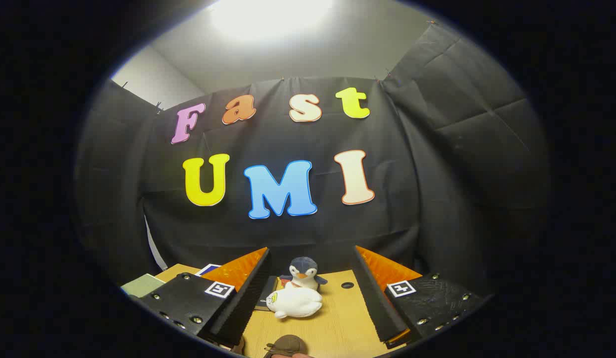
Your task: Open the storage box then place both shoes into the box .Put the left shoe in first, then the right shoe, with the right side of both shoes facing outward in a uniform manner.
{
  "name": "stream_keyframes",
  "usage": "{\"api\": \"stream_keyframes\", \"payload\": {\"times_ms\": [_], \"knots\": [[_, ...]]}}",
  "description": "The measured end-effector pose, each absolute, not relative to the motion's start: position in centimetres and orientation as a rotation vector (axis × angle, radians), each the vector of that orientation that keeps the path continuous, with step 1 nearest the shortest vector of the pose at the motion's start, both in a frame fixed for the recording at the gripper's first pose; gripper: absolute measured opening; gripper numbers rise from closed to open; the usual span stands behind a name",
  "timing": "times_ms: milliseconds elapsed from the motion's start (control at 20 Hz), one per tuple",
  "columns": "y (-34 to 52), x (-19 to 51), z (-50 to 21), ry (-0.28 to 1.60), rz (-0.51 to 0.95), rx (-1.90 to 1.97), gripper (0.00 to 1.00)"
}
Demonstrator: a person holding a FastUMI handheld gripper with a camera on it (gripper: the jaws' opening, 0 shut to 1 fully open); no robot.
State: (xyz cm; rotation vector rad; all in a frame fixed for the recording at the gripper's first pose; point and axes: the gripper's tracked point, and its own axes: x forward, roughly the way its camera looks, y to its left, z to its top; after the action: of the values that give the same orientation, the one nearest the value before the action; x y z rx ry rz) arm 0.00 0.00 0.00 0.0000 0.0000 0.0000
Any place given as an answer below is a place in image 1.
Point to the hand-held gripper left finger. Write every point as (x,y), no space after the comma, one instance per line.
(246,303)

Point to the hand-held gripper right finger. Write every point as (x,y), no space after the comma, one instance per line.
(380,303)

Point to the cream fabric storage box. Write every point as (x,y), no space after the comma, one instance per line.
(141,286)

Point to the pale blue cover book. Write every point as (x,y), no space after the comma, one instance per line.
(268,293)

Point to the white plush toy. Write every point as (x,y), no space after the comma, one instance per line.
(295,302)

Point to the blue picture cover book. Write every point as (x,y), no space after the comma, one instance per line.
(208,270)

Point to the grey penguin plush toy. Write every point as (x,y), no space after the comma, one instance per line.
(303,273)

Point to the bright ceiling light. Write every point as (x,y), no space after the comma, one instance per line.
(270,15)

